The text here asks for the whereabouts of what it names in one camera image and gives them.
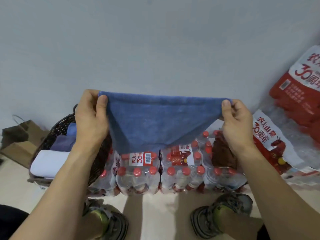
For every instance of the person's left hand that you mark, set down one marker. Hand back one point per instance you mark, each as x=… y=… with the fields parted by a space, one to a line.
x=90 y=129

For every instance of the person's right hand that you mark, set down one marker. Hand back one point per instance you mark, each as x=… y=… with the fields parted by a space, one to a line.
x=238 y=129

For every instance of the light blue towel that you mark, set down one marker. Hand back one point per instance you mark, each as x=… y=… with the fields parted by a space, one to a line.
x=71 y=129
x=160 y=119

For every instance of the brown towel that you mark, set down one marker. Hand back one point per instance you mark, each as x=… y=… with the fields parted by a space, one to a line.
x=222 y=152

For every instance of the dark grey towel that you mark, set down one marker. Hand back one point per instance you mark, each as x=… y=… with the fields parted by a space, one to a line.
x=63 y=143

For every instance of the dark brown wicker basket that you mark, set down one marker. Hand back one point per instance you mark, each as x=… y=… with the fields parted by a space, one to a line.
x=102 y=157

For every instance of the cream towel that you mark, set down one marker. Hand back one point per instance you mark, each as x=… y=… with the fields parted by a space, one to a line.
x=47 y=163

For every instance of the person's left forearm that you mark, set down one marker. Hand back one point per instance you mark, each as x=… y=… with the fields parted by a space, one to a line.
x=60 y=199

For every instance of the person's right forearm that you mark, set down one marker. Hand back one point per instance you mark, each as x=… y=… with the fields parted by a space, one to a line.
x=280 y=197

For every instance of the person's right grey shoe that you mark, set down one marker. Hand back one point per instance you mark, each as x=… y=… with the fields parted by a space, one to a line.
x=202 y=222

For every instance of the person's grey shoe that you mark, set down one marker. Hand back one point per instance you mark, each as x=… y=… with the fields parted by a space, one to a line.
x=202 y=222
x=117 y=227

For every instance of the person's left grey shoe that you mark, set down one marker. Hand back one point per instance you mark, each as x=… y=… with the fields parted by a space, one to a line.
x=117 y=227

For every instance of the brown paper bag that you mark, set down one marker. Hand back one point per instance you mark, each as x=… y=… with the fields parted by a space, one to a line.
x=20 y=144

